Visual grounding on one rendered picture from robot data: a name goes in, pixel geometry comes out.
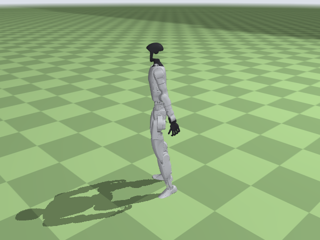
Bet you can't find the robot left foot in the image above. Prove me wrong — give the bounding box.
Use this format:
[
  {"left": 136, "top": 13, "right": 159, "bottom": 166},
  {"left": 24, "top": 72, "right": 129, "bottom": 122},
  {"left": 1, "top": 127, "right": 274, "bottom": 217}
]
[{"left": 158, "top": 185, "right": 178, "bottom": 199}]

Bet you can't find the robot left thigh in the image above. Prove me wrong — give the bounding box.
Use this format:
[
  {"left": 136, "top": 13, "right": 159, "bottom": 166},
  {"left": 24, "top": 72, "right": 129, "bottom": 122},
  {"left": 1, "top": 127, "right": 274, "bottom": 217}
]
[{"left": 151, "top": 115, "right": 168, "bottom": 163}]

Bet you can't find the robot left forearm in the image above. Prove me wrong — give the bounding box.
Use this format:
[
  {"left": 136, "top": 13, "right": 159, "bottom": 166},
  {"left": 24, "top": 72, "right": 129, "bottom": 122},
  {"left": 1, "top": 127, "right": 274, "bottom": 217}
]
[{"left": 161, "top": 94, "right": 176, "bottom": 122}]

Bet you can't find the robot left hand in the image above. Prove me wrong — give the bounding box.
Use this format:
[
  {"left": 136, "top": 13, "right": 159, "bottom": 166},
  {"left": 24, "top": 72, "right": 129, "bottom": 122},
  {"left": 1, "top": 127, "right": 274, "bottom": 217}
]
[{"left": 168, "top": 117, "right": 180, "bottom": 136}]

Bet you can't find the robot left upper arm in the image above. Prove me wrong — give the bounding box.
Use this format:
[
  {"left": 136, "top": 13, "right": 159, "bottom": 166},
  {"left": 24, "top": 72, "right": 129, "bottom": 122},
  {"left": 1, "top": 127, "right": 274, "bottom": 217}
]
[{"left": 153, "top": 68, "right": 169, "bottom": 102}]

